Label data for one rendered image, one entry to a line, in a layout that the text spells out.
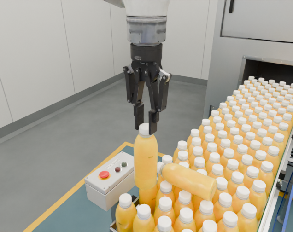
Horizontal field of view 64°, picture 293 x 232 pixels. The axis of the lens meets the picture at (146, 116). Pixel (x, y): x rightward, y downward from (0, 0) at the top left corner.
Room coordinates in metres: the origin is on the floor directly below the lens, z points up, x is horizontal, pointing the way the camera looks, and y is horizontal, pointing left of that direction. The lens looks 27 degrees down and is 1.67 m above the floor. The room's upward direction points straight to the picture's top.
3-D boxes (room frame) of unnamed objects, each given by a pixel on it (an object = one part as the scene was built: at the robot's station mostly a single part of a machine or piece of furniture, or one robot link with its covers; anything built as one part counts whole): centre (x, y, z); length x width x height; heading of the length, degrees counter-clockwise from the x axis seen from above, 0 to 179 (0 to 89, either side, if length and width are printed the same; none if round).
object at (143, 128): (0.56, 0.00, 1.33); 0.04 x 0.04 x 0.02
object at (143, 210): (0.49, 0.01, 1.09); 0.04 x 0.04 x 0.02
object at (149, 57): (0.56, 0.00, 1.52); 0.08 x 0.07 x 0.09; 54
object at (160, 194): (0.59, -0.07, 0.99); 0.07 x 0.07 x 0.19
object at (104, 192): (0.67, 0.12, 1.05); 0.20 x 0.10 x 0.10; 144
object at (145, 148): (0.56, 0.00, 1.23); 0.07 x 0.07 x 0.19
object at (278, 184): (0.79, -0.60, 0.94); 0.03 x 0.02 x 0.08; 144
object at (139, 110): (0.57, 0.02, 1.37); 0.03 x 0.01 x 0.07; 144
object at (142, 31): (0.56, 0.00, 1.59); 0.09 x 0.09 x 0.06
